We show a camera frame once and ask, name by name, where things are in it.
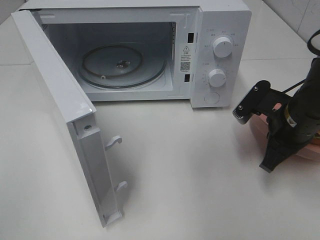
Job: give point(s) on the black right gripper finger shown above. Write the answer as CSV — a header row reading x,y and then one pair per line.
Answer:
x,y
276,152

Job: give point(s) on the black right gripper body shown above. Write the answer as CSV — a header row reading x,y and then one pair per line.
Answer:
x,y
277,120

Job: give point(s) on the pink round plate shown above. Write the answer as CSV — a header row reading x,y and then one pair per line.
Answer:
x,y
259,128

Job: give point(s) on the round white door button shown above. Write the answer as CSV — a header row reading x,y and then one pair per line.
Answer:
x,y
212,98

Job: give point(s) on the white microwave knob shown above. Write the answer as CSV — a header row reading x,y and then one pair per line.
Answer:
x,y
217,78
222,46

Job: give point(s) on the white microwave door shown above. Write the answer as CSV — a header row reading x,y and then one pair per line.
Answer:
x,y
74,114

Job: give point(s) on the toy burger with lettuce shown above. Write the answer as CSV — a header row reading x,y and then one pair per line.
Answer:
x,y
316,139

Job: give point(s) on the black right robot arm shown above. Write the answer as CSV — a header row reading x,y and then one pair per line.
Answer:
x,y
309,97

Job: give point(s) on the white microwave oven body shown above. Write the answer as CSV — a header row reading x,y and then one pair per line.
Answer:
x,y
74,27

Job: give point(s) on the white warning label sticker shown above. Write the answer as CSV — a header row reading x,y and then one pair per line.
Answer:
x,y
185,58

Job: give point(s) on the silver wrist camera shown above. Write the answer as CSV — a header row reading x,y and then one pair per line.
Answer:
x,y
261,99

